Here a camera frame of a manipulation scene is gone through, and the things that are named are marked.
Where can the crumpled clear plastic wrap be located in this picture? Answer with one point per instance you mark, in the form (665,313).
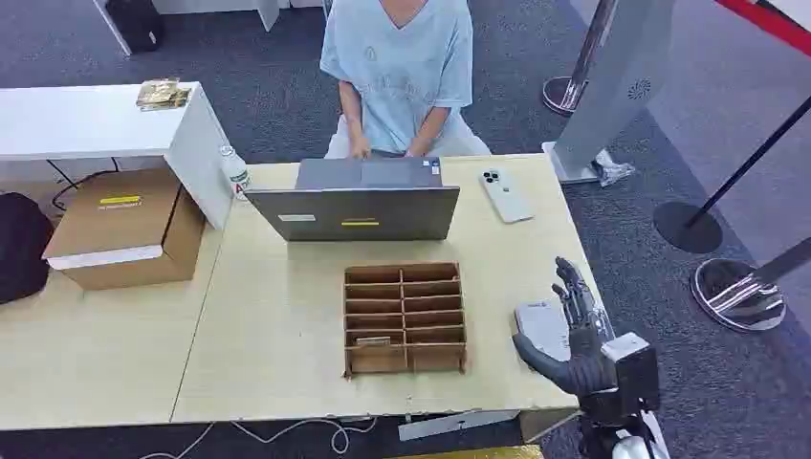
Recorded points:
(613,170)

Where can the white desk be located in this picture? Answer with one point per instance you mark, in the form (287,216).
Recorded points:
(209,5)

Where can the brown cardboard box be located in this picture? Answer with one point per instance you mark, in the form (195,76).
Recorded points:
(114,222)

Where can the grey card reader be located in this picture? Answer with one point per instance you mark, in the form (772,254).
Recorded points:
(542,326)

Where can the clear plastic bottle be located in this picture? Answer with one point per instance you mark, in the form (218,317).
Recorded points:
(234,171)

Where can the white side table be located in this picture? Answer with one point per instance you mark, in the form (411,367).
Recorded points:
(82,120)

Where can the wooden card box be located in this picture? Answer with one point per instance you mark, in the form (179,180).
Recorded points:
(405,364)

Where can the gold foil packet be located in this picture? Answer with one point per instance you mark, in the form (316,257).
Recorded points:
(162,94)

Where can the grey laptop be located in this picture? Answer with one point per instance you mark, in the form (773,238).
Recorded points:
(355,215)

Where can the black bag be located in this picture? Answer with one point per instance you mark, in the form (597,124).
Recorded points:
(22,247)

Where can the card in wooden box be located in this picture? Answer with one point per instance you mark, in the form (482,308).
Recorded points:
(373,341)

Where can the black stanchion post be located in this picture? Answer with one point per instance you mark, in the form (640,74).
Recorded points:
(687,228)

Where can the person's left hand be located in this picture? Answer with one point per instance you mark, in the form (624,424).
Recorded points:
(415,151)

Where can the chrome stanchion post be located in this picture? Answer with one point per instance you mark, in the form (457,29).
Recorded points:
(573,82)

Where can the person's right hand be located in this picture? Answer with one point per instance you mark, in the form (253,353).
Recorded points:
(361,149)

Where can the white smartphone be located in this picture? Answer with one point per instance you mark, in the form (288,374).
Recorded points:
(505,196)

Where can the grey kiosk stand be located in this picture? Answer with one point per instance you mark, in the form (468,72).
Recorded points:
(614,82)

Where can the chrome base stanchion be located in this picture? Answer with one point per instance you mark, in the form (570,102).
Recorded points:
(738,294)

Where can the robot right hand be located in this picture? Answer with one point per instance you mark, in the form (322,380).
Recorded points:
(586,364)

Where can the person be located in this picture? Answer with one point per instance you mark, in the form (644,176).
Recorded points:
(399,76)

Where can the gold sheet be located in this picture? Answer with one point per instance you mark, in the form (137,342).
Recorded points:
(481,453)

